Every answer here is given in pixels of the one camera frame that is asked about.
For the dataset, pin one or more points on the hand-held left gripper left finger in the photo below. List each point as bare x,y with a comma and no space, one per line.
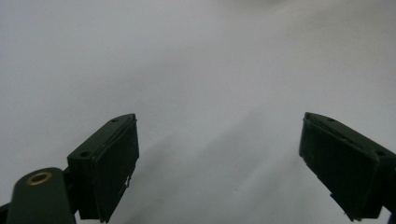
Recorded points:
106,168

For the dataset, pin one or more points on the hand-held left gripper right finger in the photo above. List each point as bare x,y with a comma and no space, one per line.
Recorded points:
345,161

